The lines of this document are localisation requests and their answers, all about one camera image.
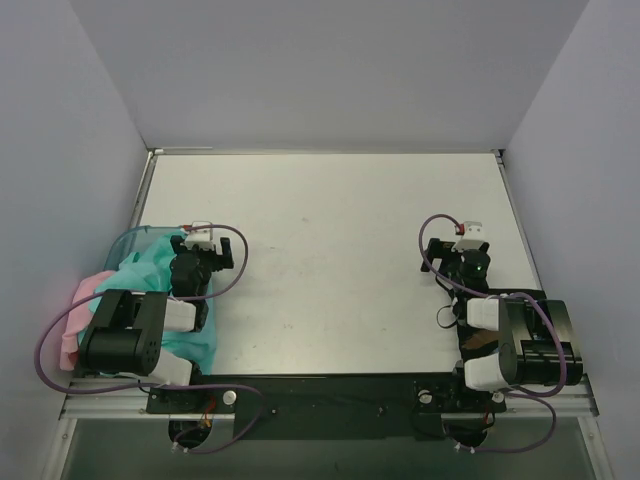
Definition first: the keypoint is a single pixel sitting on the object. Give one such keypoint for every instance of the pink t shirt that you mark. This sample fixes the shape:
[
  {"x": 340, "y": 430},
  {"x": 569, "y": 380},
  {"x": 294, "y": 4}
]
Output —
[{"x": 78, "y": 320}]

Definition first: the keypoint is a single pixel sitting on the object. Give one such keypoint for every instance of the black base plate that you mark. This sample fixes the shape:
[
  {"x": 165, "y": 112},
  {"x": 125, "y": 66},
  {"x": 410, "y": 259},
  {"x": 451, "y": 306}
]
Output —
[{"x": 425, "y": 406}]

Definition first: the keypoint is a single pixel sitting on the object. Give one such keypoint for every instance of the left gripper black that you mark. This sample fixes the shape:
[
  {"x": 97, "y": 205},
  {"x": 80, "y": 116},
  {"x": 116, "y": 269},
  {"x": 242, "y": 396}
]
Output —
[{"x": 213, "y": 255}]

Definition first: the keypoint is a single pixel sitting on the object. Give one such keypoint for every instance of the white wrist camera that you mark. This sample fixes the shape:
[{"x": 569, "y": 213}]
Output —
[
  {"x": 199, "y": 235},
  {"x": 470, "y": 236}
]

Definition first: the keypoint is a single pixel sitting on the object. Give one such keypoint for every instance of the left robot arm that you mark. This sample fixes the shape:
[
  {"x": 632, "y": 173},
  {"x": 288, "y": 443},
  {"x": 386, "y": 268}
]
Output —
[{"x": 153, "y": 317}]

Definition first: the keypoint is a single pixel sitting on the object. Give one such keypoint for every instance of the aluminium rail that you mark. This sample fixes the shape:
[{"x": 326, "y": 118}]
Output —
[{"x": 131, "y": 404}]

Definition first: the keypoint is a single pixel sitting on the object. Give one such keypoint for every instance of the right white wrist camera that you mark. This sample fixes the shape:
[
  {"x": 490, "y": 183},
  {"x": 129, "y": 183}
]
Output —
[{"x": 470, "y": 236}]

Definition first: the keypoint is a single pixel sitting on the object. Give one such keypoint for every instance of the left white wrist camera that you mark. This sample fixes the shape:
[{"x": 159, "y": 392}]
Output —
[{"x": 199, "y": 235}]

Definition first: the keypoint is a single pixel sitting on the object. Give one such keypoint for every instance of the black printed t shirt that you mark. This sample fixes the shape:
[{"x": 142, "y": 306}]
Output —
[{"x": 474, "y": 341}]

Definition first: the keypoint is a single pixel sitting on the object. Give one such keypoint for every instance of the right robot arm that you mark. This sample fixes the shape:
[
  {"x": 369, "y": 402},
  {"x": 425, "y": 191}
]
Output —
[{"x": 507, "y": 338}]

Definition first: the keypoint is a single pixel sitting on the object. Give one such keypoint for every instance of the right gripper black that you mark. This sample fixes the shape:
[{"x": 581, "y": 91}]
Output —
[{"x": 445, "y": 255}]

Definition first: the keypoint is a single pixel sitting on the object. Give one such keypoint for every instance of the blue plastic bin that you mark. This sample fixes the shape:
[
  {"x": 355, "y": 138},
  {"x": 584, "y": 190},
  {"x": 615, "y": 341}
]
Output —
[{"x": 142, "y": 244}]

